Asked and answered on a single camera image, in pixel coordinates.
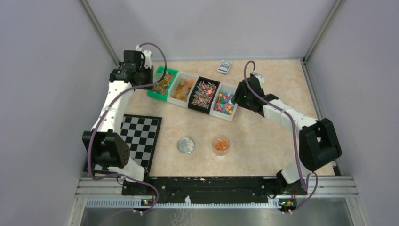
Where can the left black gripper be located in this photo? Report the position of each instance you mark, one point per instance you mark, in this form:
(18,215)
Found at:
(150,72)

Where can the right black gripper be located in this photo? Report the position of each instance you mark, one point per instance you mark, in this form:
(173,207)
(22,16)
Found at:
(237,98)

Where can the clear plastic jar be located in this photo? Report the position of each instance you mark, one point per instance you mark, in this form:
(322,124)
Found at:
(221,145)

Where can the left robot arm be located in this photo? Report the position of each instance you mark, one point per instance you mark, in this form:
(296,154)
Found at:
(110,117)

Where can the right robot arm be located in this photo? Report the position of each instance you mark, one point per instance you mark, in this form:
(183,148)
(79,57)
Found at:
(315,141)

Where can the white bin colourful candies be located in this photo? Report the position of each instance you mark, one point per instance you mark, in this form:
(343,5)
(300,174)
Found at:
(222,106)

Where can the white bin orange candies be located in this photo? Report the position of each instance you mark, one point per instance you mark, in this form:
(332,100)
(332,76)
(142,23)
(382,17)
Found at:
(181,88)

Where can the green candy bin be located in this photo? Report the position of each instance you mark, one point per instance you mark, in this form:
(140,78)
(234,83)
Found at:
(161,90)

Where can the playing card box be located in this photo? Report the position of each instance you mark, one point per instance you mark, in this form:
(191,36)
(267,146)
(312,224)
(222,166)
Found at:
(224,67)

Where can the black candy bin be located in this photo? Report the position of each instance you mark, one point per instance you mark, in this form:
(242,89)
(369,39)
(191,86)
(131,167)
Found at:
(203,93)

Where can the black white checkerboard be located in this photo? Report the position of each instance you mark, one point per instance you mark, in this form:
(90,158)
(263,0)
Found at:
(134,141)

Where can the silver jar lid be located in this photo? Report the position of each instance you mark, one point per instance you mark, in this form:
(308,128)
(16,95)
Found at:
(185,145)

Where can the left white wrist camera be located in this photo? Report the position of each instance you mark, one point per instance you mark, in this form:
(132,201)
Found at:
(147,57)

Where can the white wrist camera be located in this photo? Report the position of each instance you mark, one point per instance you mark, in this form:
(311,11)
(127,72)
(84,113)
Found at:
(258,76)
(147,57)

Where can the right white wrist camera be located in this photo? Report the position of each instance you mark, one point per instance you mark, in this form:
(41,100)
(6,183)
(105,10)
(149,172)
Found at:
(258,76)

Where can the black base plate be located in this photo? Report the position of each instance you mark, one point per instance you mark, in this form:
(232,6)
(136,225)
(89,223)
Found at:
(213,190)

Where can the white cable duct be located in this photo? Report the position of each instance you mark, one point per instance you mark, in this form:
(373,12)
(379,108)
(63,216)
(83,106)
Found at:
(138,204)

